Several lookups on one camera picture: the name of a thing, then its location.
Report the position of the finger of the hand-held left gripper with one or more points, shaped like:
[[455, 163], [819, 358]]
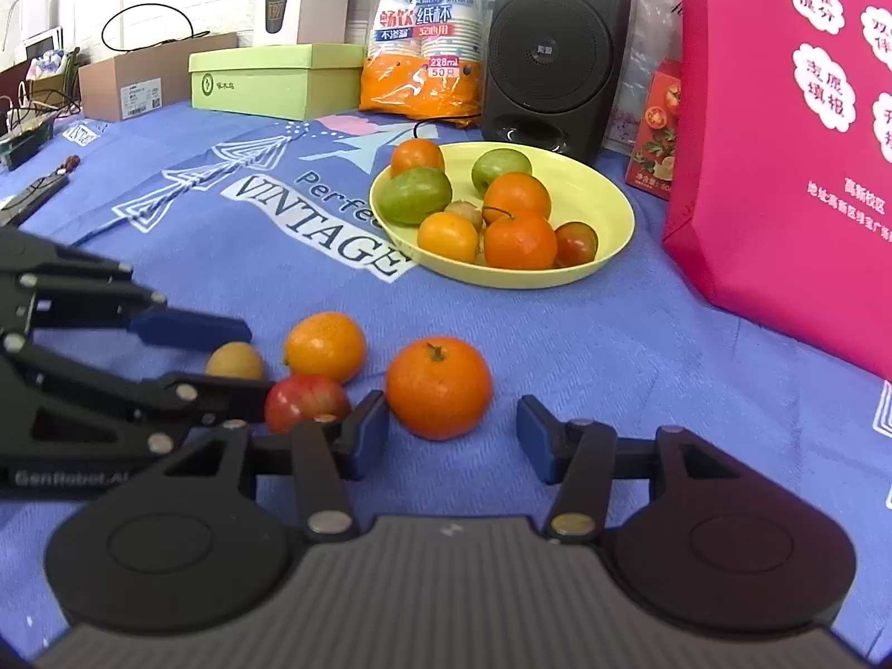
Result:
[[188, 331], [209, 397]]

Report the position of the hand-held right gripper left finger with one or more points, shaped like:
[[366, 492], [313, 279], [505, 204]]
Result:
[[367, 432]]

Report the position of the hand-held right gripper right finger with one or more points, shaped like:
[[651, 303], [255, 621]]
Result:
[[535, 435]]

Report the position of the small yellow longan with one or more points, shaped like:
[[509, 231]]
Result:
[[235, 361]]

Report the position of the red apple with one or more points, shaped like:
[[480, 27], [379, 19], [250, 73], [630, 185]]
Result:
[[303, 401]]

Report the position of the large orange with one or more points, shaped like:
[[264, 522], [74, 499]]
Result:
[[439, 390]]

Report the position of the small orange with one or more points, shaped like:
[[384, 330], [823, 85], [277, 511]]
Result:
[[325, 347]]

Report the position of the red and green plum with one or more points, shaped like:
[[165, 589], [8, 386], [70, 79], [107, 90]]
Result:
[[575, 242]]

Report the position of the yellow-orange citrus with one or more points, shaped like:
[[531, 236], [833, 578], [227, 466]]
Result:
[[448, 238]]

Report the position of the yellow plastic plate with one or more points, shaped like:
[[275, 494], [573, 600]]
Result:
[[606, 223]]

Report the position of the small brown longan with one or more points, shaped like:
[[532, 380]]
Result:
[[465, 211]]

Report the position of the large green plum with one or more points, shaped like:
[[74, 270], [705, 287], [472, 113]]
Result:
[[415, 196]]

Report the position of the blue printed tablecloth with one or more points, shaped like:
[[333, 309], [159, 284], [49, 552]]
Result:
[[209, 272]]

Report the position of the black flat device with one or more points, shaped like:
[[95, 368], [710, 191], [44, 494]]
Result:
[[35, 195]]

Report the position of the brown bead charm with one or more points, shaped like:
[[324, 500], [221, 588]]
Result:
[[68, 164]]

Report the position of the brown cardboard box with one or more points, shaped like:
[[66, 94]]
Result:
[[139, 83]]

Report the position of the light green shoe box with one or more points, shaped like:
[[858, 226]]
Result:
[[272, 83]]

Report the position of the white small screen device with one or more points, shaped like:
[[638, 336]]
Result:
[[42, 45]]

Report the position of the red juice carton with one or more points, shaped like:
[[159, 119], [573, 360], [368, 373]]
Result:
[[655, 132]]

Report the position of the pink tote bag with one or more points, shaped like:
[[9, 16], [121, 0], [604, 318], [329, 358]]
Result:
[[766, 188]]

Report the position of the orange paper cup pack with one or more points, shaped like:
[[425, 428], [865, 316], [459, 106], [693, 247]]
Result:
[[425, 35]]

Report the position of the black speaker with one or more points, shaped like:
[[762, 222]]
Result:
[[550, 49]]

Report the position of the floral plastic sheet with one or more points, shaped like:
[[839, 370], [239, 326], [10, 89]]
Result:
[[644, 35]]

